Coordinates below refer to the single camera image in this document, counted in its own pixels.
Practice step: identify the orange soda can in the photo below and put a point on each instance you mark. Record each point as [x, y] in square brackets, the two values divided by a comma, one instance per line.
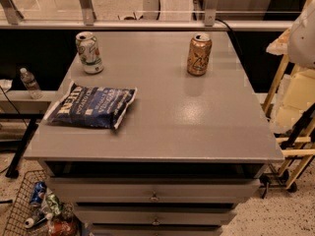
[199, 54]

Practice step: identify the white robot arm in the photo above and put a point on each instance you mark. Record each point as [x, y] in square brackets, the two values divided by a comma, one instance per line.
[301, 41]

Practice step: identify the green white soda can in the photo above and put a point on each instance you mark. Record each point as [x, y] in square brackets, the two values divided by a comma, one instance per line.
[88, 52]

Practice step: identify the green can in basket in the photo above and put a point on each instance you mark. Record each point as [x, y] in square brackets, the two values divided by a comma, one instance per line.
[54, 204]

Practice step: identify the blue can in basket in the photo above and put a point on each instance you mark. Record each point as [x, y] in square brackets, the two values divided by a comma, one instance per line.
[38, 194]

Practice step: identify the red can in basket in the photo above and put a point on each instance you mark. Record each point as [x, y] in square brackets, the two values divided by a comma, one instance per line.
[62, 228]

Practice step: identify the grey drawer cabinet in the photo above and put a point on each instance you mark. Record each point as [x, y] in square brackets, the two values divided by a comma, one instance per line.
[189, 150]

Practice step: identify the blue potato chip bag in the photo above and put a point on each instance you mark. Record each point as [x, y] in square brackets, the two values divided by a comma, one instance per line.
[92, 107]

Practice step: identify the clear plastic water bottle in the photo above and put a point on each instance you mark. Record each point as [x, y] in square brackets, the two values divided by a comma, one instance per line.
[30, 83]

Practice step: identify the white bottle in basket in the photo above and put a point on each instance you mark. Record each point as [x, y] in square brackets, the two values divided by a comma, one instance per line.
[37, 219]

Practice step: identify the wire basket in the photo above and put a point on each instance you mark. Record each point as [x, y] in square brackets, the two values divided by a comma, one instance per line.
[22, 210]

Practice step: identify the metal window rail frame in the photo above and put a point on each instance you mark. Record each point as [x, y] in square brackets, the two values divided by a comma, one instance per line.
[250, 15]

